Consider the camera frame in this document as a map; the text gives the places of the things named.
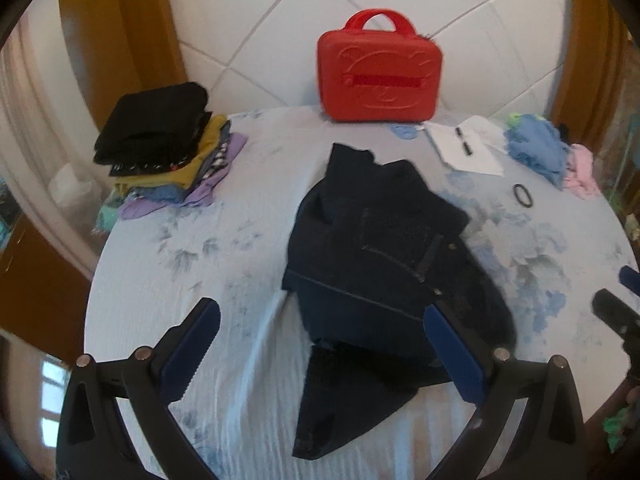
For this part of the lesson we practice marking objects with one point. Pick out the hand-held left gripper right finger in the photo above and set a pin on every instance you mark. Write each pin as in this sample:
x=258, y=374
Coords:
x=452, y=355

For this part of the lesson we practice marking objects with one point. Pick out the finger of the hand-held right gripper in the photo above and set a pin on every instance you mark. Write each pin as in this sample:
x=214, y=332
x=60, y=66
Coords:
x=629, y=276
x=614, y=312

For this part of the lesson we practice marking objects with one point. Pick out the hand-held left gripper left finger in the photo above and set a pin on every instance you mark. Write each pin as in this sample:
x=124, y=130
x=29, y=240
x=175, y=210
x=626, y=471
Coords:
x=192, y=355

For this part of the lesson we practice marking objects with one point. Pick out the dark blue jeans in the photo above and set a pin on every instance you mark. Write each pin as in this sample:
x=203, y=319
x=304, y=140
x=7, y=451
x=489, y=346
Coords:
x=380, y=260

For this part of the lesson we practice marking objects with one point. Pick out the stack of folded clothes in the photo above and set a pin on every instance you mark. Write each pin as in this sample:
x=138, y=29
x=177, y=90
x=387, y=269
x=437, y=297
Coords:
x=150, y=120

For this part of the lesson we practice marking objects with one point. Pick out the crumpled pink cloth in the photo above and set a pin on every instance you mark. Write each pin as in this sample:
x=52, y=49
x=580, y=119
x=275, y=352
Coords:
x=582, y=170

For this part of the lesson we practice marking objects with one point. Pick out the crumpled blue cloth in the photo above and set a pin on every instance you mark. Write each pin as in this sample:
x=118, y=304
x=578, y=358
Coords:
x=535, y=145

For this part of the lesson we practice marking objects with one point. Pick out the small green cloth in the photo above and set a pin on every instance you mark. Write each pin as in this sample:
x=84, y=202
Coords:
x=514, y=120

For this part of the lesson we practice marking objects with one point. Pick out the white paper sheet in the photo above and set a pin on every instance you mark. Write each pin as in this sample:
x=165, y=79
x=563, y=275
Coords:
x=475, y=157

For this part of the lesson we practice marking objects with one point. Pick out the black pen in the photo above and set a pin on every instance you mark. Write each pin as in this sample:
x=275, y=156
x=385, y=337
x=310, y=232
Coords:
x=467, y=149

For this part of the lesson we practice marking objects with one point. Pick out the small light blue cloth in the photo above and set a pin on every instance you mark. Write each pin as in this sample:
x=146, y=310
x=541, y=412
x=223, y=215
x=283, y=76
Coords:
x=406, y=131

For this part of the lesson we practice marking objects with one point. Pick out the red hard case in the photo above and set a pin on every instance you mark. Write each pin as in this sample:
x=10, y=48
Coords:
x=380, y=60

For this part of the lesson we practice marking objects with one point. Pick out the white padded headboard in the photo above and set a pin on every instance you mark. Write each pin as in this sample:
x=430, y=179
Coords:
x=250, y=35

